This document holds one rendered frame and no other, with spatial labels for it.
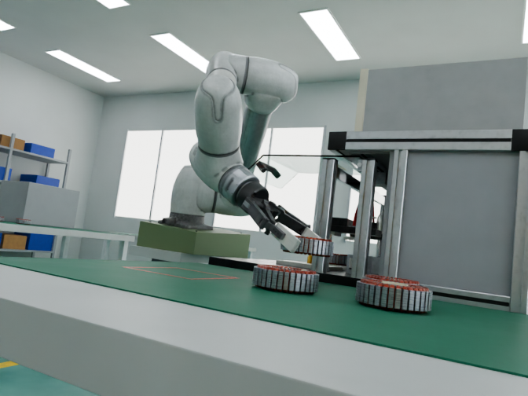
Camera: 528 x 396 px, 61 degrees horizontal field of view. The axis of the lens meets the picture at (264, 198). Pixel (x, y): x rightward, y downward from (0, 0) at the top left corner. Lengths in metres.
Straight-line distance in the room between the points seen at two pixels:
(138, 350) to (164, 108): 8.09
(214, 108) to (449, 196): 0.54
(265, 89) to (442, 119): 0.65
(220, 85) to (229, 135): 0.11
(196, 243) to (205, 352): 1.47
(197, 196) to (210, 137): 0.92
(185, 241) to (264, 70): 0.73
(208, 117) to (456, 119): 0.59
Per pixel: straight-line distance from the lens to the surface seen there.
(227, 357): 0.31
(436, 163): 1.06
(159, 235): 1.92
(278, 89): 1.59
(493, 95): 1.20
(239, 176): 1.05
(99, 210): 8.99
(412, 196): 1.05
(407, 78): 1.24
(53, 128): 8.81
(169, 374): 0.33
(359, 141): 1.09
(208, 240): 1.83
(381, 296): 0.68
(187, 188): 1.93
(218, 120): 1.01
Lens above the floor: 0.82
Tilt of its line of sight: 6 degrees up
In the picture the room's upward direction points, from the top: 7 degrees clockwise
